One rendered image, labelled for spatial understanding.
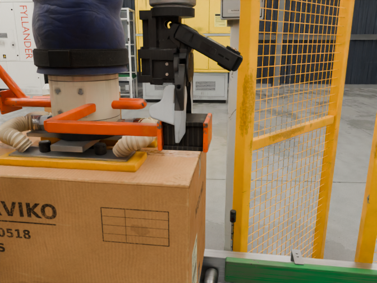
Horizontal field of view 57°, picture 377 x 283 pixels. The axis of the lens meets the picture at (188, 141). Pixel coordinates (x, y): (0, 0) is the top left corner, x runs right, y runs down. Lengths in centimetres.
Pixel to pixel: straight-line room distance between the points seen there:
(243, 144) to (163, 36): 76
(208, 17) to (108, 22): 734
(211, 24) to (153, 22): 756
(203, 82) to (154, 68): 767
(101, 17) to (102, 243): 50
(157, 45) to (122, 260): 48
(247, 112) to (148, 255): 65
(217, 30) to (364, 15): 553
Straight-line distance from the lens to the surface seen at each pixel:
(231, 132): 183
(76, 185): 78
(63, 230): 84
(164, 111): 56
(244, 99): 124
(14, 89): 102
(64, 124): 66
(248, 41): 122
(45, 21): 85
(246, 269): 129
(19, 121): 99
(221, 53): 56
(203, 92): 826
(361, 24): 1226
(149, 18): 58
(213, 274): 136
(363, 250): 151
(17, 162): 90
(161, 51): 56
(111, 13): 86
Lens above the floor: 136
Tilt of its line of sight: 16 degrees down
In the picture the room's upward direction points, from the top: straight up
